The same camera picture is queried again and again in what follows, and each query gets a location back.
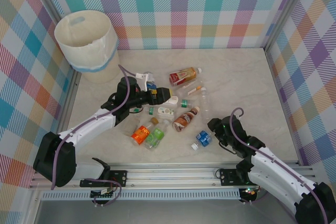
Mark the clear bottle with blue label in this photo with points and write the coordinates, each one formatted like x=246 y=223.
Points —
x=203 y=138

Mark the tea bottle green picture label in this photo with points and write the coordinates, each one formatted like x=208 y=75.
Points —
x=165 y=112

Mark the tall clear unlabelled bottle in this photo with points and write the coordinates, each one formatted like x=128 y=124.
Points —
x=206 y=106

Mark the tea bottle red text label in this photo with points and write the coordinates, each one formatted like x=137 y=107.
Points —
x=184 y=103

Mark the red and gold drink bottle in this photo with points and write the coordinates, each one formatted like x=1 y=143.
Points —
x=182 y=75

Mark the clear bottle with orange label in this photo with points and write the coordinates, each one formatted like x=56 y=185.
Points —
x=193 y=90

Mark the brown chocolate drink bottle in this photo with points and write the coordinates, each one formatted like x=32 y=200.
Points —
x=183 y=120

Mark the orange juice bottle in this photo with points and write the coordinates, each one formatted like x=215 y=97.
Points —
x=141 y=134

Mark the clear bottle with green label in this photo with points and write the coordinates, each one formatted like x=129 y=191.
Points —
x=157 y=135

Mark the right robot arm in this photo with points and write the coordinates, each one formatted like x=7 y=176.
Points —
x=275 y=169

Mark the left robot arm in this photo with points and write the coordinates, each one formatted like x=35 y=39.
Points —
x=86 y=127

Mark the cream bin with blue band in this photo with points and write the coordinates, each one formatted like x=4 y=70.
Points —
x=78 y=32

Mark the small circuit board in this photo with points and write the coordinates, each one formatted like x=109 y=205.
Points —
x=105 y=192
x=249 y=192

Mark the grey metal panel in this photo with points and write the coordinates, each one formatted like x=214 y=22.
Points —
x=170 y=213

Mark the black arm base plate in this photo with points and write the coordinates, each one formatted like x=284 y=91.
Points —
x=119 y=176
x=228 y=176

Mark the aluminium mounting rail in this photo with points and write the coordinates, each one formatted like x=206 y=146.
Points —
x=170 y=174

